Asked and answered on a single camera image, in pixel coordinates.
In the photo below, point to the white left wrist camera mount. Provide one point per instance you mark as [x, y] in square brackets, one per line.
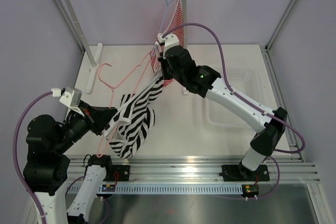
[69, 97]

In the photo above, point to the black white striped tank top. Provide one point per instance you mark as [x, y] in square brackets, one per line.
[128, 128]

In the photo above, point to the aluminium mounting rail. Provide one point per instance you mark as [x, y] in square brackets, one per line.
[206, 169]

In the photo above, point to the aluminium frame post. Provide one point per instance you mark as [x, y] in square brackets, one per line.
[65, 17]
[280, 25]

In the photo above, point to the pink wire hanger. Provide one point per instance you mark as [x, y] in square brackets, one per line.
[147, 59]

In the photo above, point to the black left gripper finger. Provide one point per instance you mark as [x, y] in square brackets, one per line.
[100, 114]
[101, 126]

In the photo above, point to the white slotted cable duct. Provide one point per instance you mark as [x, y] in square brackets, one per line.
[170, 189]

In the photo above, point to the right aluminium frame post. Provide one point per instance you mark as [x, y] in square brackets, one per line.
[280, 25]

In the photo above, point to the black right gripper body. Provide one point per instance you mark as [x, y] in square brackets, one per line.
[167, 72]

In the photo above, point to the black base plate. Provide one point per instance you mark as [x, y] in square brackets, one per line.
[238, 173]
[121, 172]

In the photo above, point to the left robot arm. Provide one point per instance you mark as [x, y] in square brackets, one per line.
[46, 170]

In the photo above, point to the red white striped tank top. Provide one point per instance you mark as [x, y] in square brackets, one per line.
[176, 20]

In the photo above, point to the blue wire hanger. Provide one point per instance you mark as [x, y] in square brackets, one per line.
[168, 10]

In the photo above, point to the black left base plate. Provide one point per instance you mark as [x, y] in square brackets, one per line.
[121, 172]

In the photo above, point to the left aluminium frame post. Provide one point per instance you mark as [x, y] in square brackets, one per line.
[65, 17]

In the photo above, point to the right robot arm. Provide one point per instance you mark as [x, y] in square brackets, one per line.
[268, 124]

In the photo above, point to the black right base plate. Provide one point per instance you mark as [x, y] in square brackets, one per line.
[238, 173]

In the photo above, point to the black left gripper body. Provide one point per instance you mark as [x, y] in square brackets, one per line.
[90, 119]

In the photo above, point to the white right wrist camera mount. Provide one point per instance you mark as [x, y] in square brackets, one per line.
[167, 42]

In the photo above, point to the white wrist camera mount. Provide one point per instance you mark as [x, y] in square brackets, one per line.
[167, 42]
[69, 97]

